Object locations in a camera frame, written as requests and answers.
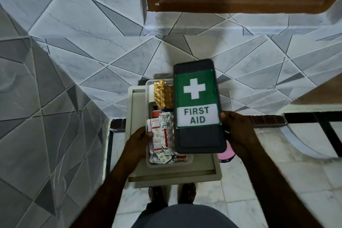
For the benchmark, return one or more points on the silver tablet strips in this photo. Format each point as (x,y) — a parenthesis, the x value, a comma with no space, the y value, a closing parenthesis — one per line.
(167,129)

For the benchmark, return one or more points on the person's left hand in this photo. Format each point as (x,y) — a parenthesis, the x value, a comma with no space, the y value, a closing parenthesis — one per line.
(135,150)

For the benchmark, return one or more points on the pink lidded trash bin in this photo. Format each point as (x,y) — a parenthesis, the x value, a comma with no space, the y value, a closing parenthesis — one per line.
(227,157)

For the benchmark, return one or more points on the person's left forearm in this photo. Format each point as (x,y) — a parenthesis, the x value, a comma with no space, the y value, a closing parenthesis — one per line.
(96,201)

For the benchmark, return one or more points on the white plastic drawer cabinet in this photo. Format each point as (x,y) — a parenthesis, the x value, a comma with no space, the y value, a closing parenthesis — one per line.
(203,171)

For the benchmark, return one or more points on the person's right hand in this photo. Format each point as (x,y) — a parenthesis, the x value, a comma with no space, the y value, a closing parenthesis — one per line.
(240,137)

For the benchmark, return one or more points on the grey shorts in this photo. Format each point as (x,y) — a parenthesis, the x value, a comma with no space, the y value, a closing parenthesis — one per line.
(184,218)

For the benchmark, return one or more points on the white red-blue label medicine bottle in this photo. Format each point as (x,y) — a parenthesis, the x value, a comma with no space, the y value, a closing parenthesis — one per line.
(155,114)

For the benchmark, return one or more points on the person's right forearm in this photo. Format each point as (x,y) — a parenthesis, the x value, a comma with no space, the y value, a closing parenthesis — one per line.
(280,193)

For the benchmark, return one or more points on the gold foil tablet strips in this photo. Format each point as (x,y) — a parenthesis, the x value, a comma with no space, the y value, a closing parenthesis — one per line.
(163,94)

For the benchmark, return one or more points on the dark shoe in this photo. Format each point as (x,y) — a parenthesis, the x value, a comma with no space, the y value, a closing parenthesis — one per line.
(158,195)
(187,193)

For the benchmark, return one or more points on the dark lid first aid label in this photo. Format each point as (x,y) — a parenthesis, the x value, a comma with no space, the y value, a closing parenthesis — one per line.
(197,89)

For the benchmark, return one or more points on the white bandage roll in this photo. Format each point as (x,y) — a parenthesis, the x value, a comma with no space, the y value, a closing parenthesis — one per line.
(151,93)

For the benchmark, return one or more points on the clear plastic first aid box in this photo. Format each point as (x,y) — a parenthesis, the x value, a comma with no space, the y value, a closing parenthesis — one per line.
(160,165)

